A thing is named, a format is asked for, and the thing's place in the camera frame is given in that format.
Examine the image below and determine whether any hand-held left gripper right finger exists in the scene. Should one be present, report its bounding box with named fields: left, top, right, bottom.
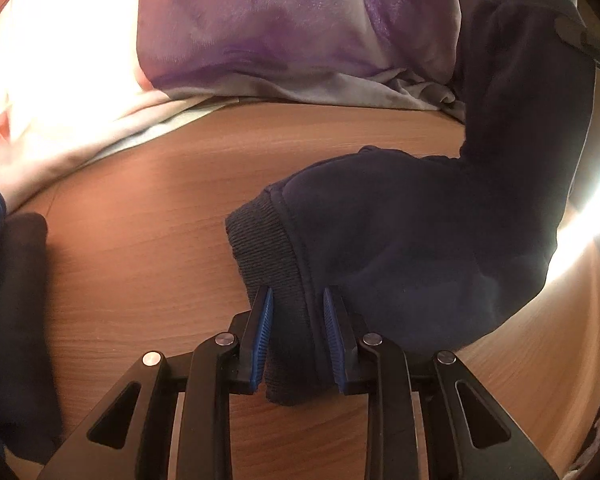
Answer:
left=322, top=287, right=561, bottom=480

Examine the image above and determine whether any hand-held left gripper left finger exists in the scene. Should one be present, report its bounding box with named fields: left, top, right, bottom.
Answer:
left=35, top=285, right=275, bottom=480

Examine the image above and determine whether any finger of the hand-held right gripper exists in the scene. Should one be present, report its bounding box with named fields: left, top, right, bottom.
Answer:
left=554, top=12, right=600, bottom=59

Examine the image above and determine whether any dark navy sweatshirt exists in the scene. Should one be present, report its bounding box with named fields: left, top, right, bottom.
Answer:
left=225, top=0, right=597, bottom=407

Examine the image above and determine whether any folded black garment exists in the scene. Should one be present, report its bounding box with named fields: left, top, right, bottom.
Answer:
left=0, top=212, right=65, bottom=466

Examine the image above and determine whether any white sheer curtain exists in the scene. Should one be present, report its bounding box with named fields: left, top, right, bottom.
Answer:
left=0, top=0, right=218, bottom=211

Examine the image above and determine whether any purple curtain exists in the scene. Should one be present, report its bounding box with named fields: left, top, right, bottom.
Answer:
left=136, top=0, right=468, bottom=123

